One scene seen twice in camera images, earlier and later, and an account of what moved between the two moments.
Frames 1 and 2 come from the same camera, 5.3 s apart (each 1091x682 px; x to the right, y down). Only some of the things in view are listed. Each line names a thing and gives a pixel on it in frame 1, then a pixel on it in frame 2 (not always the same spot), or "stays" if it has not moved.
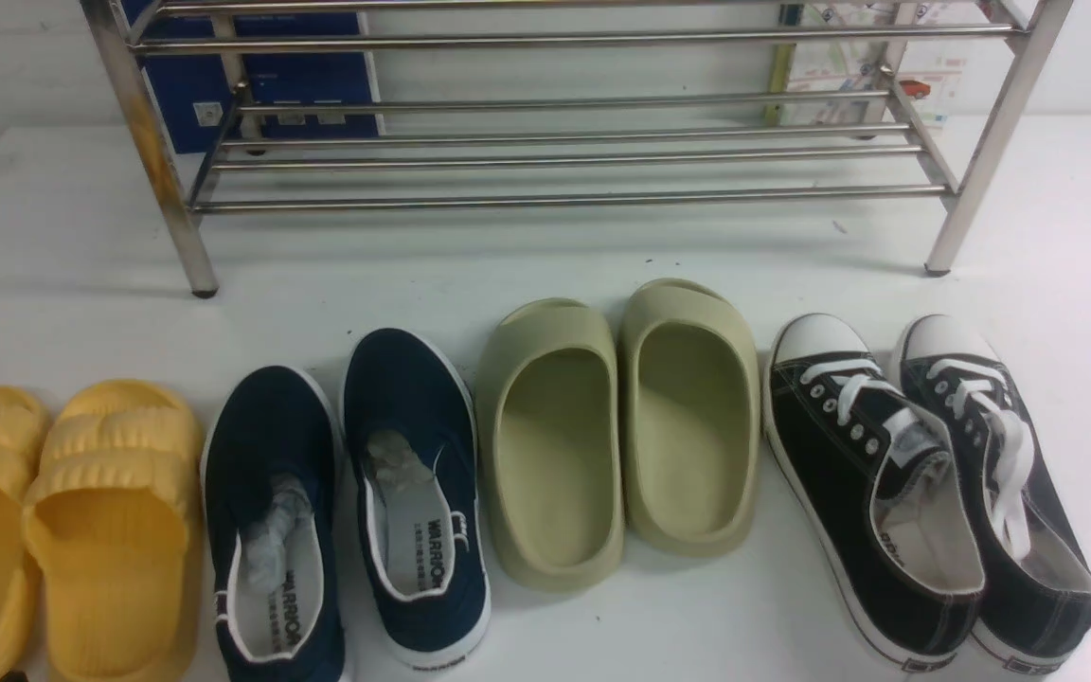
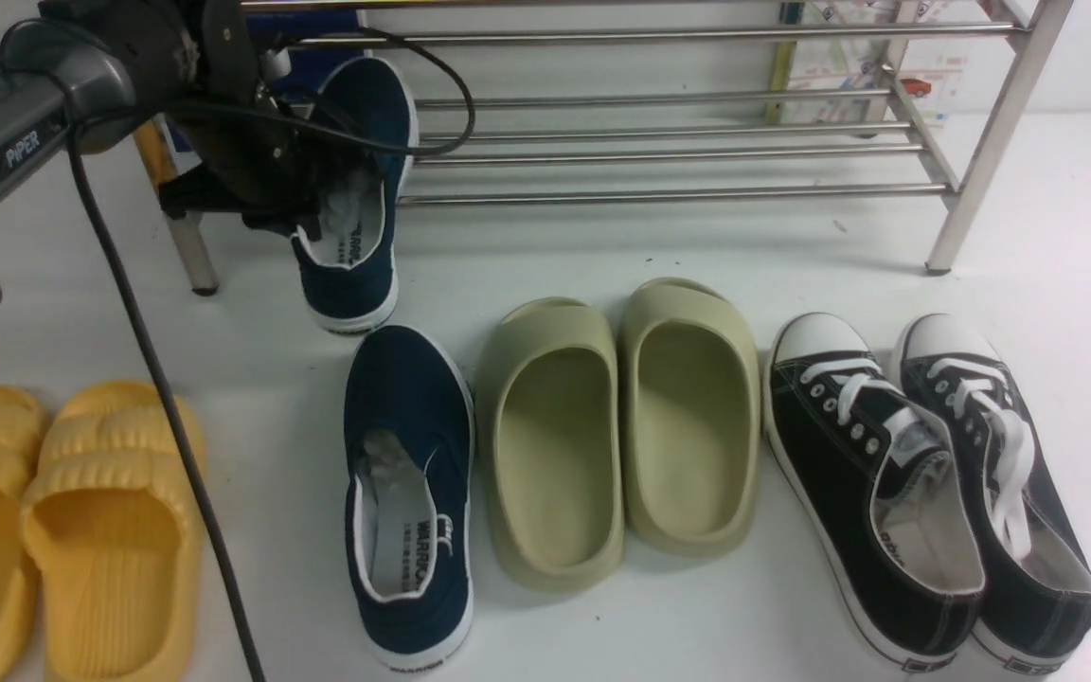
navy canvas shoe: (272, 478) → (347, 266)
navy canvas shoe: (409, 432) stays
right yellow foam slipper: (108, 525) stays
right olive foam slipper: (689, 406) stays
